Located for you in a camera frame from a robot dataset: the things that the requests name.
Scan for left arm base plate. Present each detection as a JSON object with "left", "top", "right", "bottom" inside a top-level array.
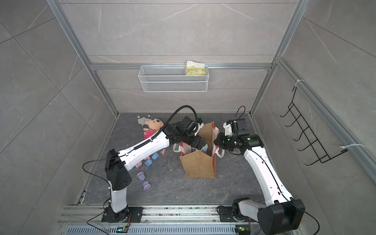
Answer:
[{"left": 101, "top": 206, "right": 144, "bottom": 223}]

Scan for blue hourglass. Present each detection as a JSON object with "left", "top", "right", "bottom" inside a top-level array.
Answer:
[{"left": 144, "top": 152, "right": 159, "bottom": 167}]

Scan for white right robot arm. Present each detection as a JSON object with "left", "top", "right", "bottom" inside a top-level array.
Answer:
[{"left": 214, "top": 118, "right": 305, "bottom": 235}]

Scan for green hourglass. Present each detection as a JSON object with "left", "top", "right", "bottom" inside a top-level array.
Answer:
[{"left": 201, "top": 144, "right": 208, "bottom": 153}]

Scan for purple hourglass left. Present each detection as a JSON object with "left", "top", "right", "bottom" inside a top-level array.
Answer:
[{"left": 137, "top": 171, "right": 151, "bottom": 191}]

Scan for white wire wall basket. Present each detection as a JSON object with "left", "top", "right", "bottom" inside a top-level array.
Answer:
[{"left": 138, "top": 65, "right": 209, "bottom": 93}]

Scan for black wire hook rack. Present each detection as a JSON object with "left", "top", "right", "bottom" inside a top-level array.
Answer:
[{"left": 280, "top": 87, "right": 348, "bottom": 166}]

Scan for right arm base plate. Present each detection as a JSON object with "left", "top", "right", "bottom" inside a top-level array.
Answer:
[{"left": 216, "top": 205, "right": 257, "bottom": 223}]

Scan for pink plush doll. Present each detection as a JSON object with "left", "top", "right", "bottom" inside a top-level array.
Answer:
[{"left": 144, "top": 118, "right": 164, "bottom": 139}]

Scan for yellow wipes packet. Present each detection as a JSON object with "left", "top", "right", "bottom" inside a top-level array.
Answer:
[{"left": 185, "top": 61, "right": 207, "bottom": 76}]

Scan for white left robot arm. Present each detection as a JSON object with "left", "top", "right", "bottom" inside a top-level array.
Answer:
[{"left": 105, "top": 116, "right": 206, "bottom": 213}]

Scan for white fluffy plush toy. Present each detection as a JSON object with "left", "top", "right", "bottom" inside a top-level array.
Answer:
[{"left": 137, "top": 115, "right": 151, "bottom": 126}]

